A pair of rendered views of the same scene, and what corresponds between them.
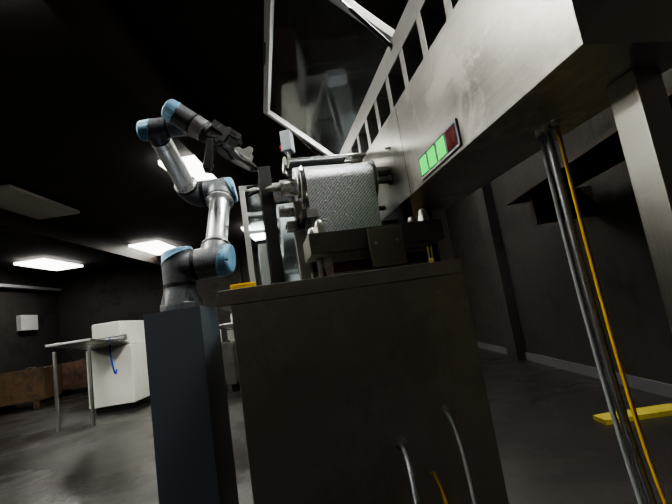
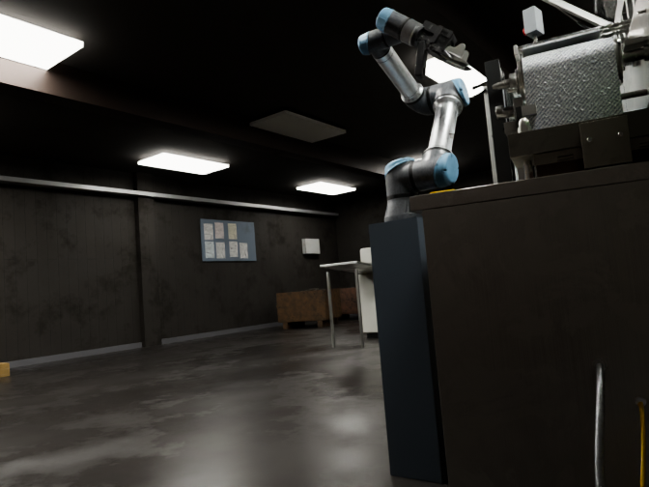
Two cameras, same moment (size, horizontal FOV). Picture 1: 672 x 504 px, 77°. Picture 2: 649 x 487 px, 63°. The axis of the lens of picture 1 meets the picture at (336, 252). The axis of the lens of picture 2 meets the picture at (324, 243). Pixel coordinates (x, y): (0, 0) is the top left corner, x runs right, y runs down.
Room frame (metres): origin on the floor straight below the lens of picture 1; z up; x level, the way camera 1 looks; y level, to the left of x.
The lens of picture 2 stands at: (-0.22, -0.32, 0.68)
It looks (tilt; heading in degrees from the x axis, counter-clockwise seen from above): 5 degrees up; 36
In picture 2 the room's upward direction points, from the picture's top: 5 degrees counter-clockwise
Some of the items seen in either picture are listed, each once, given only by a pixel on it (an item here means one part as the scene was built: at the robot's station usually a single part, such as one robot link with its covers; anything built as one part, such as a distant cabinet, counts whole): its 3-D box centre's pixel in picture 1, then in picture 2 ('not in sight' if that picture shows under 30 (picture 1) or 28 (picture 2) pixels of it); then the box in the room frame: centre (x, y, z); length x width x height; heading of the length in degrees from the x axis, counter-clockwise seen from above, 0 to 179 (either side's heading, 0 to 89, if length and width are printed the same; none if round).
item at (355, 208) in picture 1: (346, 216); (573, 110); (1.37, -0.05, 1.11); 0.23 x 0.01 x 0.18; 101
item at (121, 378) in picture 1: (123, 363); (390, 291); (5.97, 3.18, 0.58); 2.52 x 0.61 x 1.15; 3
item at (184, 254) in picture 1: (180, 265); (402, 178); (1.55, 0.59, 1.07); 0.13 x 0.12 x 0.14; 92
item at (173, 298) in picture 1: (181, 296); (404, 209); (1.55, 0.59, 0.95); 0.15 x 0.15 x 0.10
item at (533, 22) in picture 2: (285, 142); (531, 23); (1.95, 0.16, 1.66); 0.07 x 0.07 x 0.10; 80
